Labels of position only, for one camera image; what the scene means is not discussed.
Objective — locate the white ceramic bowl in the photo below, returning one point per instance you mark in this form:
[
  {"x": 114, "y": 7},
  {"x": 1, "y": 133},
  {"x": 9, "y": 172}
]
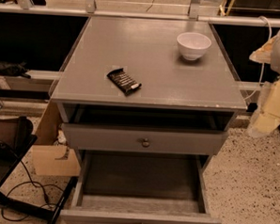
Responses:
[{"x": 192, "y": 46}]

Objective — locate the brown cardboard box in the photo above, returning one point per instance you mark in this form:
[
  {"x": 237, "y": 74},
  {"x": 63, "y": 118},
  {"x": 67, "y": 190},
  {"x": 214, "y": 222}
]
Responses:
[{"x": 51, "y": 154}]

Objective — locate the open grey middle drawer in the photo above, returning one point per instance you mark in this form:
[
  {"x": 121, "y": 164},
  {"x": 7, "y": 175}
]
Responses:
[{"x": 139, "y": 188}]

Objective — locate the black rxbar chocolate bar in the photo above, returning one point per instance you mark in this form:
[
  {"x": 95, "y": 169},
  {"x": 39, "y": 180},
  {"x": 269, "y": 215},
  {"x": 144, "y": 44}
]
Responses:
[{"x": 123, "y": 81}]

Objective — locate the black cloth on shelf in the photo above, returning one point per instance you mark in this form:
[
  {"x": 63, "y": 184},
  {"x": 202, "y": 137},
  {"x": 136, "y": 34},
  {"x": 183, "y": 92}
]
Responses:
[{"x": 11, "y": 69}]

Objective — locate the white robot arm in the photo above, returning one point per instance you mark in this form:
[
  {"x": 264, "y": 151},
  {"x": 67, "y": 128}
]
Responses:
[{"x": 267, "y": 116}]

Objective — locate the round brass drawer knob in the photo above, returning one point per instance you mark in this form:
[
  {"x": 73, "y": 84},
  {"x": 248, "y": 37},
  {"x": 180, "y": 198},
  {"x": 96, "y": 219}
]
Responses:
[{"x": 145, "y": 142}]

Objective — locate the closed grey upper drawer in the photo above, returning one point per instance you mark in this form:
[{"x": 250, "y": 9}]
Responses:
[{"x": 127, "y": 139}]

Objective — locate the black folding chair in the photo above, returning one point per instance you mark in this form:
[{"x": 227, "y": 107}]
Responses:
[{"x": 16, "y": 139}]

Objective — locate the metal frame rail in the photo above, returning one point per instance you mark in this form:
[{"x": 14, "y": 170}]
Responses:
[{"x": 228, "y": 11}]

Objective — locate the grey wooden drawer cabinet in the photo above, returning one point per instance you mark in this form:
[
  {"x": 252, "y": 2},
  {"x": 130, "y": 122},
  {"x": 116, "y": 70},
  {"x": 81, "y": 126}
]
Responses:
[{"x": 175, "y": 94}]

